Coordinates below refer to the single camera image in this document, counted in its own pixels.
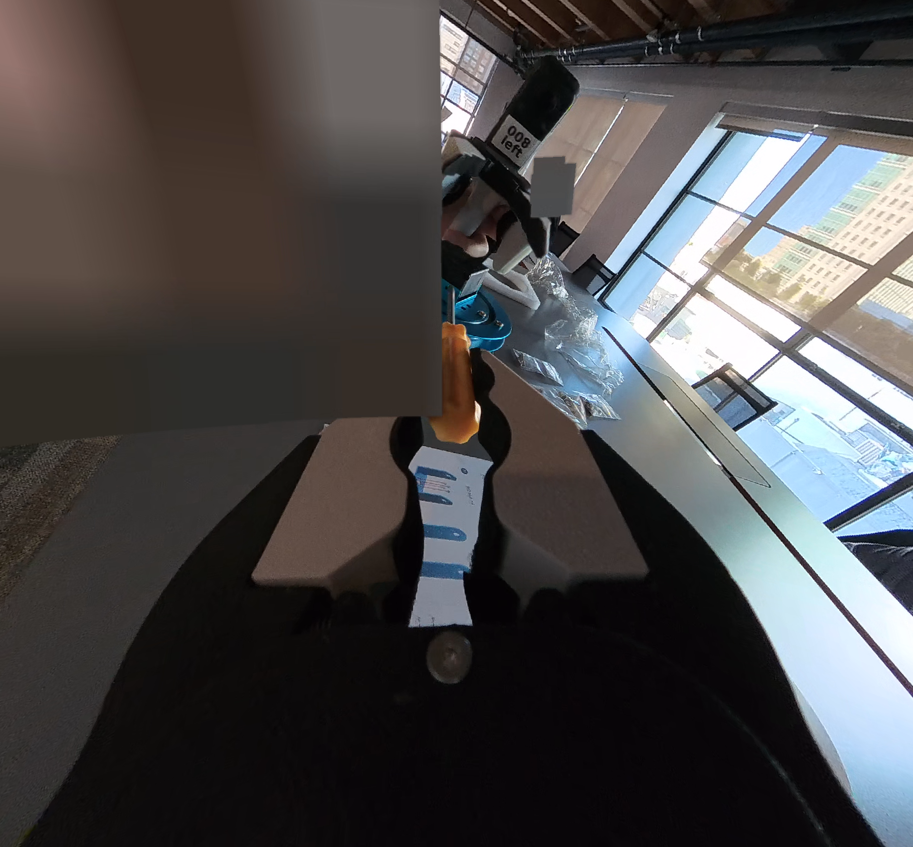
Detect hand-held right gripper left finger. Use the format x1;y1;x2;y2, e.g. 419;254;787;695
251;418;422;591

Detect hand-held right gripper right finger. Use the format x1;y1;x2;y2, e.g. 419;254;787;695
478;351;651;600

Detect blue metal robot part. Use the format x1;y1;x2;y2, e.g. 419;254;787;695
442;282;516;357

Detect orange handle screwdriver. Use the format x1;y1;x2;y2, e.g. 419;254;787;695
428;287;483;443

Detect dark grey desk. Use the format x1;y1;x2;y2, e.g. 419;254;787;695
0;269;913;847

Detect dark desk cover panel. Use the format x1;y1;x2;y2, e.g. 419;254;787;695
645;355;773;488

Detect person's left hand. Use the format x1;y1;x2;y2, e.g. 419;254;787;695
464;211;510;262

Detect gridded end window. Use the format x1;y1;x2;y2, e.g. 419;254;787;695
438;12;500;143

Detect small clear parts bags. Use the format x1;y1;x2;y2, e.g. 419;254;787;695
514;351;623;428

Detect crumpled clear plastic bag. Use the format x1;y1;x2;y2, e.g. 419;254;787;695
528;255;626;393

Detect blue printed instruction manual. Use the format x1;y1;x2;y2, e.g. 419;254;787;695
408;444;495;628

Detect black ceiling pipe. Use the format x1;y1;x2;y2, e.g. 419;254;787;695
519;0;913;69

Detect large side window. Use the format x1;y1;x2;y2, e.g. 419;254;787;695
599;127;913;530

